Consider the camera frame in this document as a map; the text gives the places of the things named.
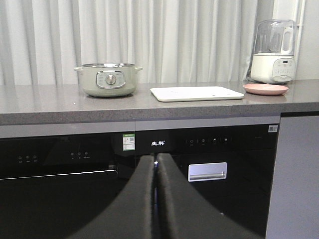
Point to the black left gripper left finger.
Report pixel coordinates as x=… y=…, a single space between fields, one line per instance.
x=130 y=215

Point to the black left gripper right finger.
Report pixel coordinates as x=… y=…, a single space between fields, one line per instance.
x=185 y=214

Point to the cream bear serving tray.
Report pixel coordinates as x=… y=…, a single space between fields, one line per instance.
x=185 y=94

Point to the pink round plate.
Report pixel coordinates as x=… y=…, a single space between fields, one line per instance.
x=265 y=89

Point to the black drawer sterilizer cabinet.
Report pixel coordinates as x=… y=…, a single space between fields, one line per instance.
x=229 y=162

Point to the black built-in dishwasher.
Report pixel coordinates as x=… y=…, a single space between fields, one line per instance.
x=55 y=179

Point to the grey right cabinet door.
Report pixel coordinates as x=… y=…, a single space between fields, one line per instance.
x=294 y=203

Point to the white blender appliance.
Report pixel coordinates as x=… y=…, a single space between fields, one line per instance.
x=273 y=60

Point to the white pleated curtain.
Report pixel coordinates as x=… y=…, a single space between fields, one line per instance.
x=41 y=41

